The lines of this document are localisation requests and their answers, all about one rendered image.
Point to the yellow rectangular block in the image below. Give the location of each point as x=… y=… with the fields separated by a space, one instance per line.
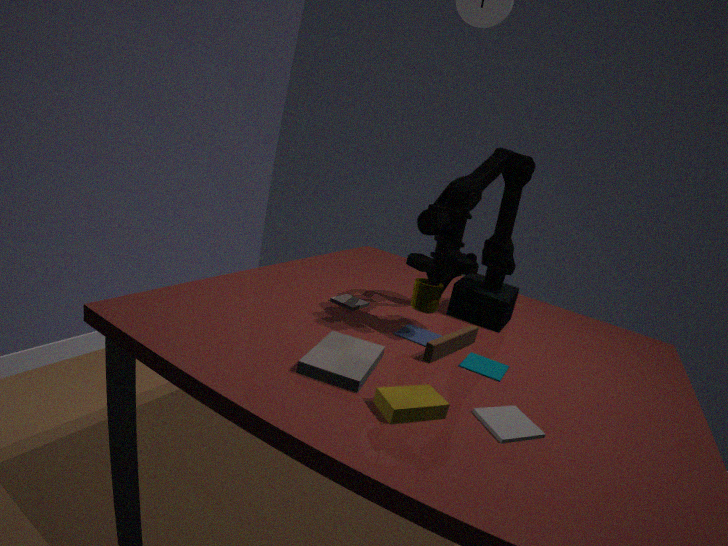
x=410 y=404

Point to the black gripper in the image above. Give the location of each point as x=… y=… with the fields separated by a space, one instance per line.
x=436 y=273

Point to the olive yellow cup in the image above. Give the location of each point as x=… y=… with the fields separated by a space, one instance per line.
x=426 y=297

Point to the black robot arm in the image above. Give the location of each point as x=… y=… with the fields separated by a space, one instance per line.
x=462 y=195

